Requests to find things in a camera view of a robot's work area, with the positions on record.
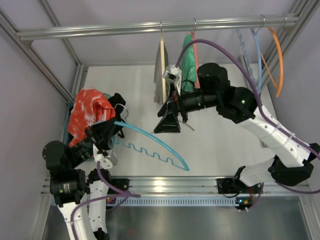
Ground red white patterned trousers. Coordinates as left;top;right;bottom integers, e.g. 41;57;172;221
68;87;117;148

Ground teal blue hanger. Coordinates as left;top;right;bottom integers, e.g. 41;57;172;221
109;103;191;172

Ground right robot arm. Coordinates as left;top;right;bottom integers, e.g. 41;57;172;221
154;63;320;191

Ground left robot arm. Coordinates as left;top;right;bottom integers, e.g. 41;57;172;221
42;118;118;240

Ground brown grey trousers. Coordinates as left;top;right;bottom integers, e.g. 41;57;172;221
154;42;178;106

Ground green patterned trousers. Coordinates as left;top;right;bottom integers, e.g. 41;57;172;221
179;45;197;92

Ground pink hanger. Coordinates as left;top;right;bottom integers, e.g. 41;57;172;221
190;18;200;89

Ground beige wooden hanger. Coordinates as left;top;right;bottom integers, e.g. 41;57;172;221
160;22;167;103

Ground light blue spiral hanger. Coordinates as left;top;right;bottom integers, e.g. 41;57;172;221
236;28;257;83

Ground orange hanger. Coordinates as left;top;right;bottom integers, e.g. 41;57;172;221
261;27;285;98

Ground black clothes pile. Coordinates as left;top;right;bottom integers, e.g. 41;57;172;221
108;93;126;139

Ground teal laundry basket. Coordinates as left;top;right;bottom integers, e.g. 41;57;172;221
60;92;113;161

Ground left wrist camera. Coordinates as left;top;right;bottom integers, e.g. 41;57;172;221
92;145;118;170

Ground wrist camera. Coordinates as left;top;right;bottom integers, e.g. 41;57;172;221
92;145;118;170
162;65;182;95

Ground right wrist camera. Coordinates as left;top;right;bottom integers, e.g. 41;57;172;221
162;65;182;95

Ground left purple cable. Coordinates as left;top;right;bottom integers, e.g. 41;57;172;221
71;161;142;240

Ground purple cable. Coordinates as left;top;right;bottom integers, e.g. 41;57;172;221
71;161;142;240
174;38;320;195

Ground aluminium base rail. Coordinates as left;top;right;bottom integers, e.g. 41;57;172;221
40;172;311;197

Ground left aluminium frame post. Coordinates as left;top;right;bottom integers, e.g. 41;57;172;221
0;0;85;102

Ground aluminium frame post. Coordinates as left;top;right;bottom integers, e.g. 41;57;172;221
237;0;320;148
0;0;85;102

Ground light blue cable duct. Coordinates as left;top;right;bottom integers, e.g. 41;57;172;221
49;195;253;208

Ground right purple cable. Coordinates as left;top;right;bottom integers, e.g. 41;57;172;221
174;38;320;195

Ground aluminium hanging rail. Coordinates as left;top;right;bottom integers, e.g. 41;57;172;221
16;13;299;41

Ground right aluminium frame post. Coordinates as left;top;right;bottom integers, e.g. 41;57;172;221
237;0;320;148

